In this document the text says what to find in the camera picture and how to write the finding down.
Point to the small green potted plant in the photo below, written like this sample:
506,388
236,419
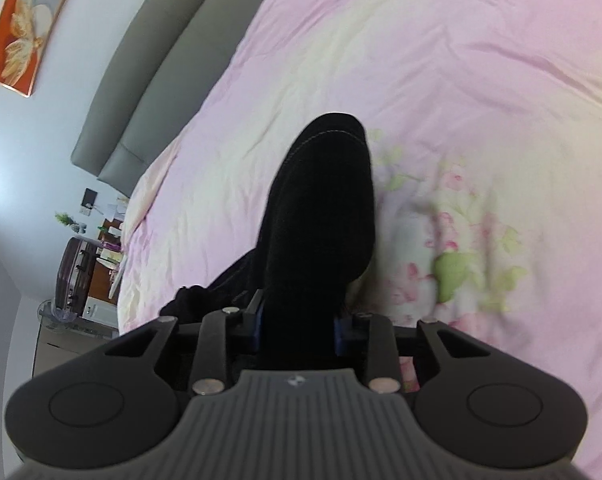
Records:
65,220

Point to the black pants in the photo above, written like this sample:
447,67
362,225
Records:
321,220

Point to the pink floral blanket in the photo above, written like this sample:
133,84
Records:
456,85

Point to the orange framed wall picture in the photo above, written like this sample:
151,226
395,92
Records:
26,30

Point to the grey low cabinet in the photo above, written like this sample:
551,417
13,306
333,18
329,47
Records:
66,345

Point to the dark hard-shell suitcase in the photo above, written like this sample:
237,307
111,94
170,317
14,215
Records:
73,275

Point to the wooden bedside dresser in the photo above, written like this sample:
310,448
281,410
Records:
101,275

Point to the grey padded headboard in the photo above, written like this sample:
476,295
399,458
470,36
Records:
146,95

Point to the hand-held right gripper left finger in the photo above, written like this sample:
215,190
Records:
255,332

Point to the small desk fan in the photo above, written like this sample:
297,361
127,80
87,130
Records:
48,312

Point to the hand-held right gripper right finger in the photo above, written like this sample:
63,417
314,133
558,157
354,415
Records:
339,337

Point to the black wall switch panel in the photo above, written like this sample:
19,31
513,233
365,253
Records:
89,198

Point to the group of cosmetic bottles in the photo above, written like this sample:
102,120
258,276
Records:
112,245

